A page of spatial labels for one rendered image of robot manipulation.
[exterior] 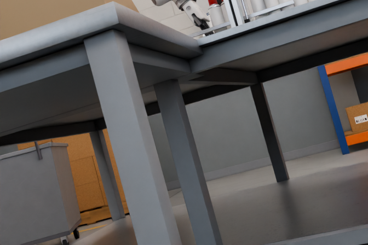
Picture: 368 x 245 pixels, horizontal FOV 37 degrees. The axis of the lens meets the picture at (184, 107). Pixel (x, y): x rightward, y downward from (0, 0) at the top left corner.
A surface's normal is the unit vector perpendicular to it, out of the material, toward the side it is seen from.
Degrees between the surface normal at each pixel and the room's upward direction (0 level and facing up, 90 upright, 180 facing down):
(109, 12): 90
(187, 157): 90
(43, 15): 90
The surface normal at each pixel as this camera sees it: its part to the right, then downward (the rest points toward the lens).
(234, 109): -0.25, 0.01
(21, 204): 0.08, -0.01
